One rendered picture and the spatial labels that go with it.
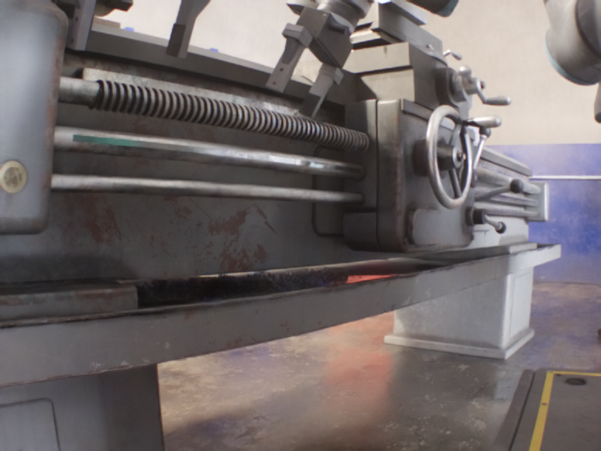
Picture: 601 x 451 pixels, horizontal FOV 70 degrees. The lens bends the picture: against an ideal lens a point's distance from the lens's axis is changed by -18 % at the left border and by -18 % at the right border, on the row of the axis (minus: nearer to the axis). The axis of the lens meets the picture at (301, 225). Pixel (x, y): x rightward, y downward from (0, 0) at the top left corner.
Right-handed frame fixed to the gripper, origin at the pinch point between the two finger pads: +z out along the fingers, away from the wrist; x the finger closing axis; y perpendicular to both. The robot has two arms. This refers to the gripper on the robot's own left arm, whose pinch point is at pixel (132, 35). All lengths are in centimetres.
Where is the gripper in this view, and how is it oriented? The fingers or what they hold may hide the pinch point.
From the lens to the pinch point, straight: 57.4
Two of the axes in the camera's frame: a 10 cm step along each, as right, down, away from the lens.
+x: -6.4, 1.1, -7.6
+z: -2.6, 9.0, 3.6
